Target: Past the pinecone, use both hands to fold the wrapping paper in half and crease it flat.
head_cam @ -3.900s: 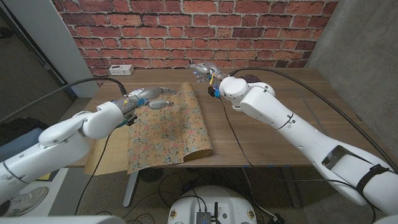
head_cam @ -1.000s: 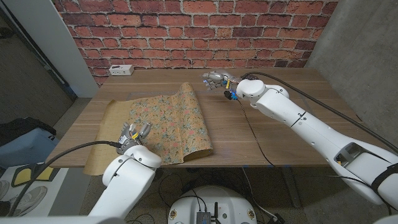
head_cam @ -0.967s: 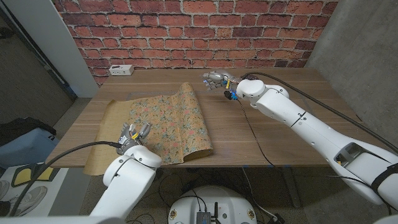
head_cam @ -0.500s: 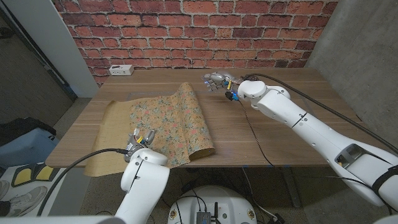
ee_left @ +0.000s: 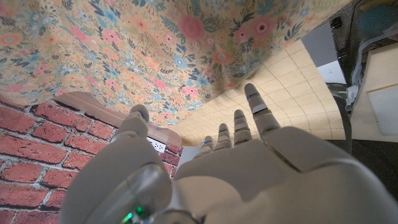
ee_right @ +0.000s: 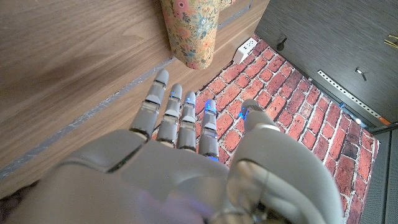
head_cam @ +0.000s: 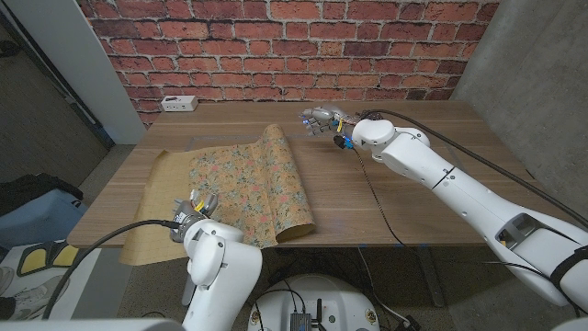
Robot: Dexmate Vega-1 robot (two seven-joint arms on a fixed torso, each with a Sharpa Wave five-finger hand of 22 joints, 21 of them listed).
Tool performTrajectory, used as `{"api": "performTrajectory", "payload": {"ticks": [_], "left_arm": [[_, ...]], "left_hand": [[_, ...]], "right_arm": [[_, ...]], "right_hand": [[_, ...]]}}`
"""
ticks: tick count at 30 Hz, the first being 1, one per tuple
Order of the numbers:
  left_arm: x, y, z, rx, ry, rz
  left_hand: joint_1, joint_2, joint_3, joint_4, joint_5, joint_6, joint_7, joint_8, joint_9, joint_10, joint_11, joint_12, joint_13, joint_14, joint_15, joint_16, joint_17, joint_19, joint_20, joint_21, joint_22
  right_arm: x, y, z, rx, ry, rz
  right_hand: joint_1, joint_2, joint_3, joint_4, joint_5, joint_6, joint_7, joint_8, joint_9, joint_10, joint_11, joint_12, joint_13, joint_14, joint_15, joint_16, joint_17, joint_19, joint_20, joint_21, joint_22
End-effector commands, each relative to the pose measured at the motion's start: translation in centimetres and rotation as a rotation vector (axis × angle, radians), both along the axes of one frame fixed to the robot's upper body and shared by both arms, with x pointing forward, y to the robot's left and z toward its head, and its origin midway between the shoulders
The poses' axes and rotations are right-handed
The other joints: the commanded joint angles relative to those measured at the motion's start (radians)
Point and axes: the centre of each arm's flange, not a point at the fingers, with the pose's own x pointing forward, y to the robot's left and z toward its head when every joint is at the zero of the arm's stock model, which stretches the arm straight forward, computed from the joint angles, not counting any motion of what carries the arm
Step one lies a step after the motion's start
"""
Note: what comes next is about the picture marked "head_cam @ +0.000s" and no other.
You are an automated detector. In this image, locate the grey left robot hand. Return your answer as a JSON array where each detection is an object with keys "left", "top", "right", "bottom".
[{"left": 169, "top": 189, "right": 220, "bottom": 244}]

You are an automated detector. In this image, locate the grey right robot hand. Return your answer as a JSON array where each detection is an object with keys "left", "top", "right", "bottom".
[{"left": 301, "top": 105, "right": 357, "bottom": 139}]

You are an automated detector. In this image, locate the floral kraft wrapping paper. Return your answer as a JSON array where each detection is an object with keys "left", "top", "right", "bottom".
[{"left": 119, "top": 122, "right": 317, "bottom": 267}]

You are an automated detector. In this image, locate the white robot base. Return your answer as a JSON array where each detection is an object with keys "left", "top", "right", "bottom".
[{"left": 247, "top": 274, "right": 381, "bottom": 331}]

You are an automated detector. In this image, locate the red brick printed backdrop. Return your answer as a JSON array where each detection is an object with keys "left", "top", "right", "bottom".
[{"left": 76, "top": 0, "right": 501, "bottom": 128}]

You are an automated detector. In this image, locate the white power strip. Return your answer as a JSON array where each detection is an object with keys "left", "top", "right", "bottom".
[{"left": 160, "top": 95, "right": 199, "bottom": 113}]

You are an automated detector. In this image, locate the grey electronics box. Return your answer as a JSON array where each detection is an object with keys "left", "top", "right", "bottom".
[{"left": 288, "top": 312, "right": 314, "bottom": 331}]

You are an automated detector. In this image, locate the black cloth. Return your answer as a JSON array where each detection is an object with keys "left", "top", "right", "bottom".
[{"left": 0, "top": 173, "right": 85, "bottom": 217}]

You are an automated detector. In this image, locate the white sneaker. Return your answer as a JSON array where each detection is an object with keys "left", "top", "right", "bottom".
[{"left": 0, "top": 274, "right": 71, "bottom": 322}]

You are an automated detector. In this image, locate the grey table leg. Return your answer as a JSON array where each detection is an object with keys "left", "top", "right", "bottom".
[{"left": 415, "top": 246, "right": 446, "bottom": 308}]

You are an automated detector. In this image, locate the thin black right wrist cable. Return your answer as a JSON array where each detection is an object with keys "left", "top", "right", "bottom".
[{"left": 351, "top": 145, "right": 408, "bottom": 249}]

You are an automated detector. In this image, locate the white floor cable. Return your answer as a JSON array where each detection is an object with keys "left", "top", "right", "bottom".
[{"left": 356, "top": 246, "right": 413, "bottom": 325}]

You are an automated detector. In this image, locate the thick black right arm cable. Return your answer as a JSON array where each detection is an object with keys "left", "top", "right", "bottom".
[{"left": 360, "top": 108, "right": 588, "bottom": 230}]

